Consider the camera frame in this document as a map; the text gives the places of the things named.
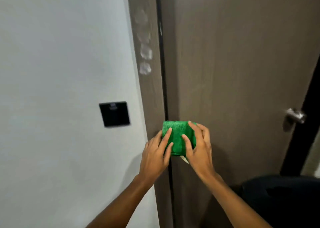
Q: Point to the person's left hand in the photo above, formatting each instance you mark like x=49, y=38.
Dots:
x=151, y=160

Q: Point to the person's right hand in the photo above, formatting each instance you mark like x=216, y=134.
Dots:
x=201, y=157

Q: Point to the person's right thumb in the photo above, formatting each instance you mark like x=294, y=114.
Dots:
x=187, y=145

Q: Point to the person's right middle finger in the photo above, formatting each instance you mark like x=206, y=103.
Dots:
x=205, y=132

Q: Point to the person's left thumb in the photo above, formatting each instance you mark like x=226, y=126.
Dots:
x=169, y=153

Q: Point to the green microfiber cloth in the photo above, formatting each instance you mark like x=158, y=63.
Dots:
x=178, y=137

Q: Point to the person's right forearm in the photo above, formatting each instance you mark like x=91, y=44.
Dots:
x=232, y=202

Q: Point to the person's left forearm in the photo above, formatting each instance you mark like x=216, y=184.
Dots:
x=117, y=207

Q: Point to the brown wooden door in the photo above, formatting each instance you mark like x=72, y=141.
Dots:
x=237, y=60

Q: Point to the black round bin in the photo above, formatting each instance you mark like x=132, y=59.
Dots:
x=282, y=200

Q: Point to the brown wooden door frame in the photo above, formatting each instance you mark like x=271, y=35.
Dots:
x=147, y=97

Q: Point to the black wall switch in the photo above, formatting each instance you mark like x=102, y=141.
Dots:
x=114, y=114

